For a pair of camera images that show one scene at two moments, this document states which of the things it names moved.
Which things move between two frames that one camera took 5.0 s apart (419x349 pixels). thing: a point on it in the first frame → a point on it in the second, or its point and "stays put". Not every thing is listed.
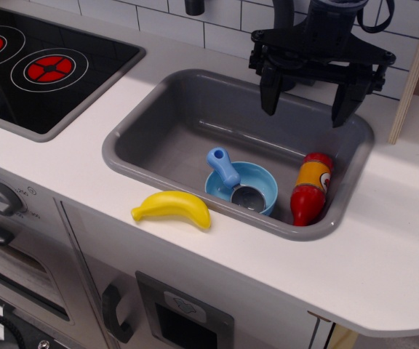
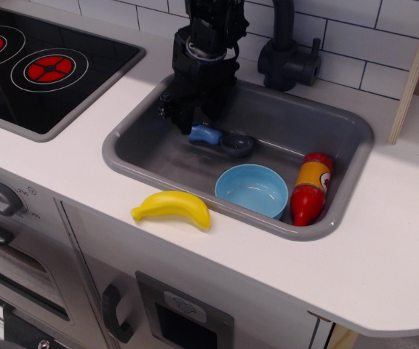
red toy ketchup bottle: [307, 196] stays put
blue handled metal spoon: [244, 195] → [232, 145]
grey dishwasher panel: [177, 320] stays put
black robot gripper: [320, 51] → [197, 80]
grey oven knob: [2, 197] stays put
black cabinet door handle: [124, 331] stays put
